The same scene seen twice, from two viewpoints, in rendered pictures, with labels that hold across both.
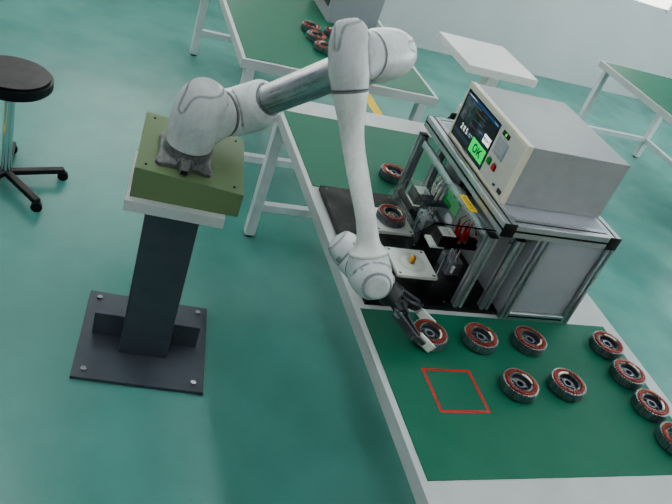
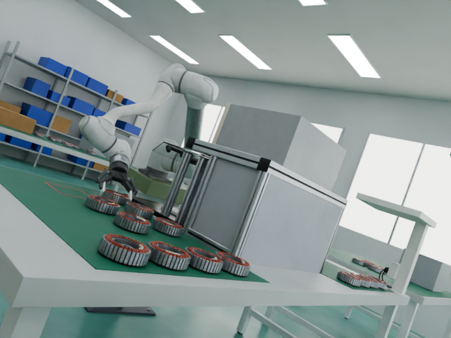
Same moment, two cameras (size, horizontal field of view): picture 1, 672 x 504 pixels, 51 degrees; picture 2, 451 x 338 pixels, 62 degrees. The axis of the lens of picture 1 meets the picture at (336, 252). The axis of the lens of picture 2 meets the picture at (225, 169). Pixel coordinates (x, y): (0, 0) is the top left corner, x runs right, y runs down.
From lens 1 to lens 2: 2.69 m
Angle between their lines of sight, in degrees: 74
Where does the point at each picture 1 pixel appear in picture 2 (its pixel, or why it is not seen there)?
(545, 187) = (239, 134)
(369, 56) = (173, 72)
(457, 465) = not seen: outside the picture
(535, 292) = (210, 212)
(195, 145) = (151, 161)
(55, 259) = not seen: hidden behind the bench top
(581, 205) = (266, 151)
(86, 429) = not seen: hidden behind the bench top
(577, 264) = (240, 186)
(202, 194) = (140, 180)
